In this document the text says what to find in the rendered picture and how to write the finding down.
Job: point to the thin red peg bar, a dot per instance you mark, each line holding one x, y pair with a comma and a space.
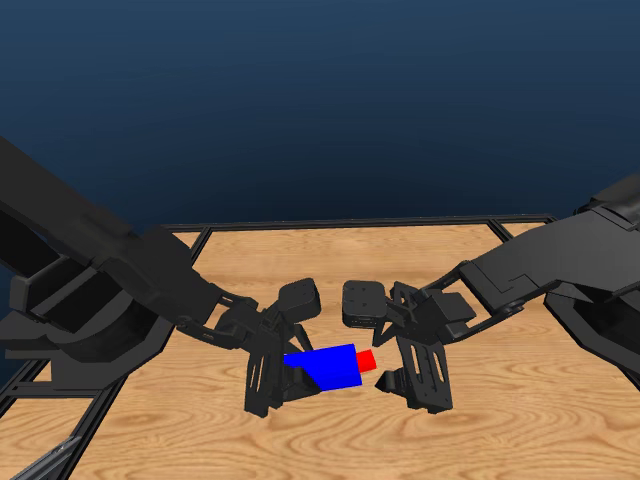
367, 361

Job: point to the black table frame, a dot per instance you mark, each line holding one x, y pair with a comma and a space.
350, 222

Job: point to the blue hollow socket block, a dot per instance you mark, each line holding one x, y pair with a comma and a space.
330, 367

